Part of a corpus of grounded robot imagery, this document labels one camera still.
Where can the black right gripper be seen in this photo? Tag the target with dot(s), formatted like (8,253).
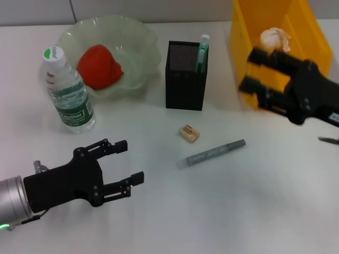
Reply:
(315,95)

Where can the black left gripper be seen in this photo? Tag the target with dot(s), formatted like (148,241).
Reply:
(61,185)

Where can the white paper ball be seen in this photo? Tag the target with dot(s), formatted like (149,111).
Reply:
(268,39)

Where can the green utility knife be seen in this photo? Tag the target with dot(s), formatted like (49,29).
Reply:
(202,53)

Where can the beige eraser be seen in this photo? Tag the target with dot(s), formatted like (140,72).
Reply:
(189,133)

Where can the clear green-label water bottle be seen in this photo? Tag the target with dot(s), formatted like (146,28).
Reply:
(74,113)

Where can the grey marker pen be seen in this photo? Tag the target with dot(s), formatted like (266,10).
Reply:
(209,154)

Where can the red object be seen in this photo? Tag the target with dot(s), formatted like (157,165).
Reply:
(98,66)

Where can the black mesh pen holder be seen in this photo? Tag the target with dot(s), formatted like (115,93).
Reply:
(182,90)

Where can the pale green wavy fruit plate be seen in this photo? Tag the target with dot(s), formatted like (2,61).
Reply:
(132,37)

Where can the yellow plastic bin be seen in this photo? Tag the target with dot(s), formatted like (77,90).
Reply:
(304,31)

